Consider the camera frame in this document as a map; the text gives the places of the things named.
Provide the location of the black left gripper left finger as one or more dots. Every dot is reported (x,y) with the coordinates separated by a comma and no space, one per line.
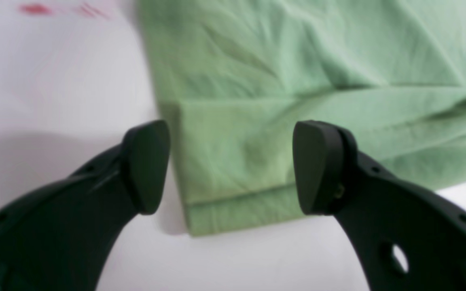
(58,237)

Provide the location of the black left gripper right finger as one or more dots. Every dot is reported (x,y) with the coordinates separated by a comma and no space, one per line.
(406,237)

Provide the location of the green polo t-shirt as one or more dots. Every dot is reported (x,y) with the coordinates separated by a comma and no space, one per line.
(232,78)

